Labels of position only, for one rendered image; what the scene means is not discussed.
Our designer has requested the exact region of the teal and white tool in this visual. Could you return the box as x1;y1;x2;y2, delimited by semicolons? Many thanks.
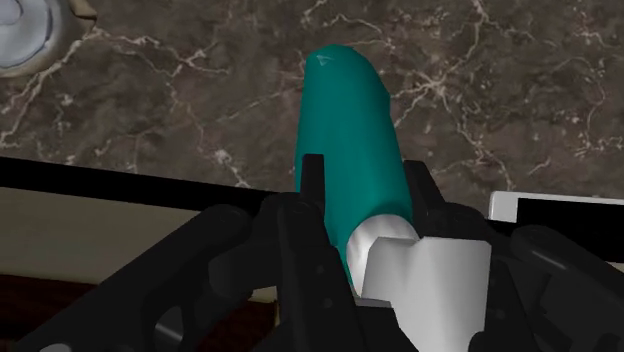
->
293;44;493;352

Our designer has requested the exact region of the white tablet with black screen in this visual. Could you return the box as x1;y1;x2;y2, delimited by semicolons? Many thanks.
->
488;190;624;264

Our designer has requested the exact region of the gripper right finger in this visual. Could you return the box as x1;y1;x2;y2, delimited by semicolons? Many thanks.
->
403;159;624;352

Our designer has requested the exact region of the white and beige plate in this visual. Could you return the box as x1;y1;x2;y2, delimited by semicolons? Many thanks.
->
0;0;98;79

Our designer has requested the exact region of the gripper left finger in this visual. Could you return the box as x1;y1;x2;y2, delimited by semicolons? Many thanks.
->
9;153;364;352

